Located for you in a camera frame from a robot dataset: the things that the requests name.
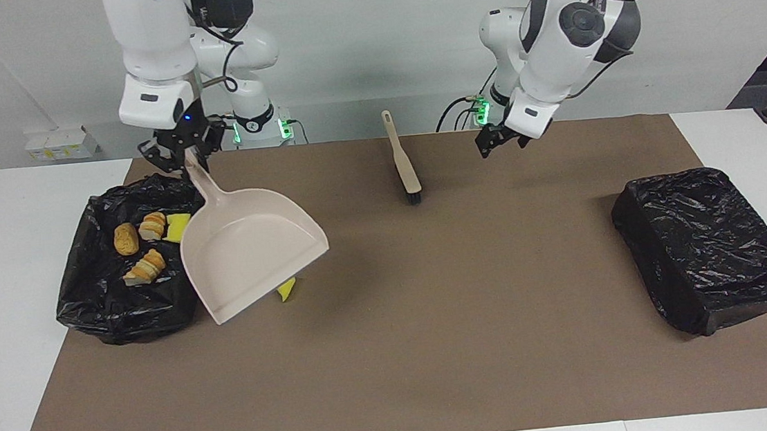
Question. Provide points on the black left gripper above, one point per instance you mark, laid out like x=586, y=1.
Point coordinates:
x=507, y=136

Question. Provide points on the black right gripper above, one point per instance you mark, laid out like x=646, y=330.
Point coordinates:
x=183, y=136

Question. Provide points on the green and yellow sponge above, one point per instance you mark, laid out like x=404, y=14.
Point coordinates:
x=178, y=228

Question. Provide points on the pale croissant chunk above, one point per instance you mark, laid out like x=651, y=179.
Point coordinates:
x=152, y=226

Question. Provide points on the beige hand brush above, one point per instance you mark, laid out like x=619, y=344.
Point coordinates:
x=403, y=165

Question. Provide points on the brown round bun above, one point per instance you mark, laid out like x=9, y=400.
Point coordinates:
x=126, y=239

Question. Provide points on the beige plastic dustpan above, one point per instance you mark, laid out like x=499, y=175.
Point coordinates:
x=247, y=248

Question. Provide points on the orange striped croissant piece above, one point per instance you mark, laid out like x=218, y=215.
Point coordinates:
x=145, y=268

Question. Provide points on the curved yellow sponge piece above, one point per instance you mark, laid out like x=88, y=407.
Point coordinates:
x=287, y=292

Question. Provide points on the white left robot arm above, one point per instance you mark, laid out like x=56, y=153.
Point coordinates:
x=562, y=40

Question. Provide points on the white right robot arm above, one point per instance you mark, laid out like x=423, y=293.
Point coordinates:
x=150, y=48

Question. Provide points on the crumpled black bag-lined bin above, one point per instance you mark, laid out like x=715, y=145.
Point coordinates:
x=99, y=303

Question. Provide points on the boxy black bag-lined bin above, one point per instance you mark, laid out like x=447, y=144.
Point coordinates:
x=705, y=243

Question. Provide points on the brown paper table mat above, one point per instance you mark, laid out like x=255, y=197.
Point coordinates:
x=439, y=377

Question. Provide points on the white wall power strip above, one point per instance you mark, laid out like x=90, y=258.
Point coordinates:
x=61, y=144

